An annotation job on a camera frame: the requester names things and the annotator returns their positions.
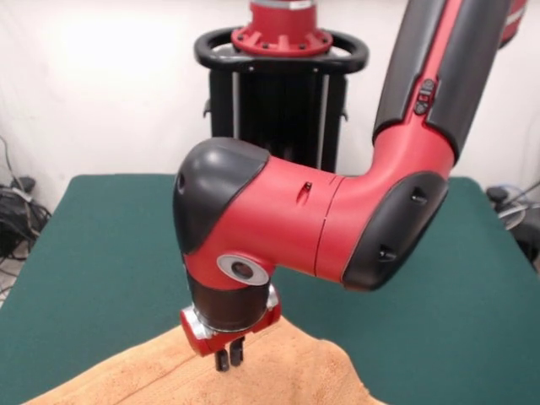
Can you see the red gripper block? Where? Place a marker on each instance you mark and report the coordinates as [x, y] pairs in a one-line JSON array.
[[202, 341]]

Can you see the tan terry towel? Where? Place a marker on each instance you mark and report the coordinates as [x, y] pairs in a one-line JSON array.
[[274, 371]]

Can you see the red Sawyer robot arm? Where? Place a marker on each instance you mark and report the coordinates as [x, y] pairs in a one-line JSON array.
[[316, 223]]

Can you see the dark green table cloth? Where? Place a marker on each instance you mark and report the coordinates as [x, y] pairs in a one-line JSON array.
[[401, 316]]

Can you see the grey chair base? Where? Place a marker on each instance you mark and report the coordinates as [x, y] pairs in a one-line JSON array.
[[512, 215]]

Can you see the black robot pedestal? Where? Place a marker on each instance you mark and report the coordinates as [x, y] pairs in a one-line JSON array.
[[274, 105]]

